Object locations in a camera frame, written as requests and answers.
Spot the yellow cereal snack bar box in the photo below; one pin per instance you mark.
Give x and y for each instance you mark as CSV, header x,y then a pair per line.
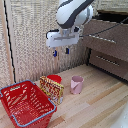
x,y
51,89

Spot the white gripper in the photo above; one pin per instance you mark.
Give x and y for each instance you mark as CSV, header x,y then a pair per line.
x,y
63,38

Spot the red plastic bowl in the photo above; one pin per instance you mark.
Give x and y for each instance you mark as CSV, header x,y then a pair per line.
x,y
55,78

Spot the red plastic shopping basket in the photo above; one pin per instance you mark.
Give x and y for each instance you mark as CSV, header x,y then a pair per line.
x,y
26,104

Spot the pink plastic cup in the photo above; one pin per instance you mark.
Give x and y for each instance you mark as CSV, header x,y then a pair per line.
x,y
76,84

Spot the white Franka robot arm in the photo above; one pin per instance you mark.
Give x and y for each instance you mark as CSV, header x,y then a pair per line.
x,y
72,12

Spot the brown wooden drawer cabinet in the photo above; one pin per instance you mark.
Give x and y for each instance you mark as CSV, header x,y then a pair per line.
x,y
107,46

